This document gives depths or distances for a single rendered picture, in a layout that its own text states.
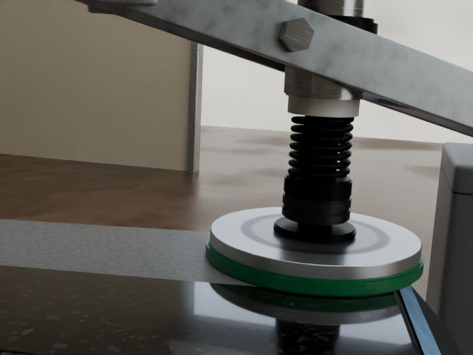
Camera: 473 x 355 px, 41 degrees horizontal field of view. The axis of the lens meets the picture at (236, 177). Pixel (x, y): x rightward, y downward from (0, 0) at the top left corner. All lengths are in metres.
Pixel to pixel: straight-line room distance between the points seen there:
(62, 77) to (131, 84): 0.68
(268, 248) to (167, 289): 0.10
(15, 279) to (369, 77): 0.36
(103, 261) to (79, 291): 0.08
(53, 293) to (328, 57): 0.31
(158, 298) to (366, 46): 0.28
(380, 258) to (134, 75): 5.30
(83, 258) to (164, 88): 5.11
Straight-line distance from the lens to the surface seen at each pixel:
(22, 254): 0.66
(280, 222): 0.65
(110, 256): 0.65
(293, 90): 0.61
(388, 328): 0.52
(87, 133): 6.06
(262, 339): 0.48
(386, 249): 0.62
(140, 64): 5.80
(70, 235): 0.72
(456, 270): 1.43
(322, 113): 0.60
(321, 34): 0.57
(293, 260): 0.56
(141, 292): 0.55
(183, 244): 0.68
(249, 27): 0.55
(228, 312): 0.52
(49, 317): 0.51
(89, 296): 0.55
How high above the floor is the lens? 1.05
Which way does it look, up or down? 11 degrees down
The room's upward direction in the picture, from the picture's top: 3 degrees clockwise
